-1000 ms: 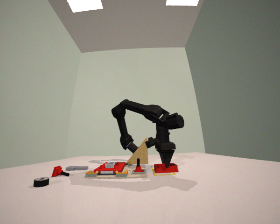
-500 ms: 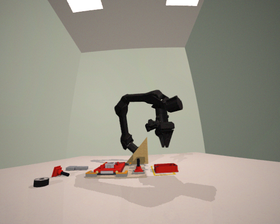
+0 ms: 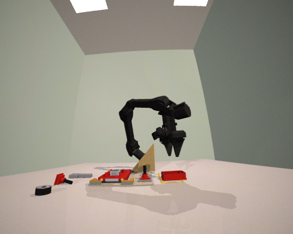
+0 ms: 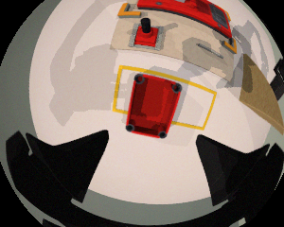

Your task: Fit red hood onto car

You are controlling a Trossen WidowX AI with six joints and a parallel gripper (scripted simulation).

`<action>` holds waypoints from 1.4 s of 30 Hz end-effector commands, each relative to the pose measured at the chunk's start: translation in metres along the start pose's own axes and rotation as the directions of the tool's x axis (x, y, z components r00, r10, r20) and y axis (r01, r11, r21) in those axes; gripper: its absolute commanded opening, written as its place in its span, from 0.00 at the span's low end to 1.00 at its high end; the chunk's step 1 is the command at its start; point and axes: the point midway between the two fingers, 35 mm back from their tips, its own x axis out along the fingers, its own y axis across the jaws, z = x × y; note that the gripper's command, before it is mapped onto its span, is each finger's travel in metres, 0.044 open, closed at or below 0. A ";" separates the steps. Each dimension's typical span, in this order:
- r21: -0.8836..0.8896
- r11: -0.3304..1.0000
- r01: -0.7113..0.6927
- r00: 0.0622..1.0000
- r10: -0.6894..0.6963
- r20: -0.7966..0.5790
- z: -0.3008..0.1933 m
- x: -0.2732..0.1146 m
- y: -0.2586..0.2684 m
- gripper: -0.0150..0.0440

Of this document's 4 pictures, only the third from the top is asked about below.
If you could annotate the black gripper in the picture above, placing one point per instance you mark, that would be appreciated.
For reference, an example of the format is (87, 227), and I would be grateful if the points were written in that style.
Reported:
(175, 138)

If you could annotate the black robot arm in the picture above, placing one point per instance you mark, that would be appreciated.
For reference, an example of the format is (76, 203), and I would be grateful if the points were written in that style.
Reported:
(174, 111)

